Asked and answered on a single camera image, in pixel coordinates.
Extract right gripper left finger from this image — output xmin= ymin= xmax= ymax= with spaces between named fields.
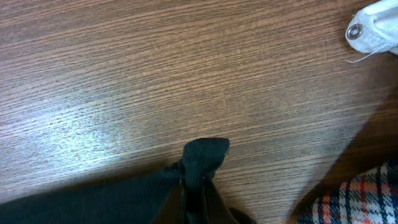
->
xmin=152 ymin=184 xmax=187 ymax=224

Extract small white cloth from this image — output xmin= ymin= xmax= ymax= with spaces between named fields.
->
xmin=345 ymin=0 xmax=397 ymax=63

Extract red plaid shirt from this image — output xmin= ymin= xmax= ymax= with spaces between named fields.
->
xmin=297 ymin=159 xmax=397 ymax=224

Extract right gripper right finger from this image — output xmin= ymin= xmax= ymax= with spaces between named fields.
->
xmin=201 ymin=177 xmax=239 ymax=224

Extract black t-shirt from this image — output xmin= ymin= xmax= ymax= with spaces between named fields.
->
xmin=0 ymin=137 xmax=257 ymax=224

